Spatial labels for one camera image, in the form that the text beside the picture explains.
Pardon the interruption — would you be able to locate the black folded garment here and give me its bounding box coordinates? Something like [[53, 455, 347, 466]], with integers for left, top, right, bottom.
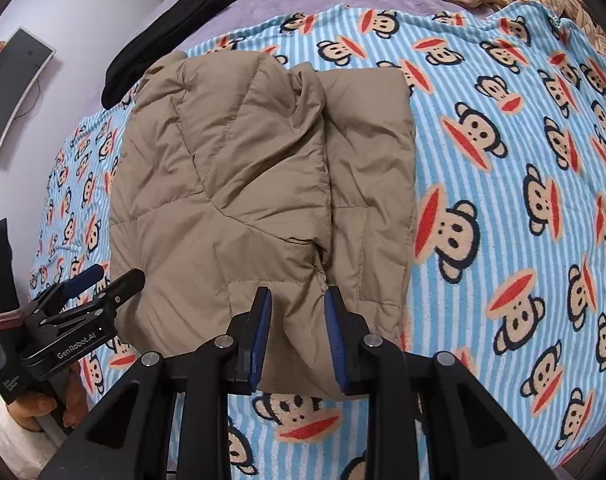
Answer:
[[101, 0, 237, 110]]

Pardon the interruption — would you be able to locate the beige puffer jacket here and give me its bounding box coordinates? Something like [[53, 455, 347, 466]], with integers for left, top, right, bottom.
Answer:
[[109, 51, 417, 400]]

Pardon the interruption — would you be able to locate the white framed wall monitor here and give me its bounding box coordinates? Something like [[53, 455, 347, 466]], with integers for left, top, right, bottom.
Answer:
[[0, 27, 56, 148]]

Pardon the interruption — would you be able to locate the person's left hand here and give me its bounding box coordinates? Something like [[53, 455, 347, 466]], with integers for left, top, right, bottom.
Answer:
[[7, 362, 88, 431]]

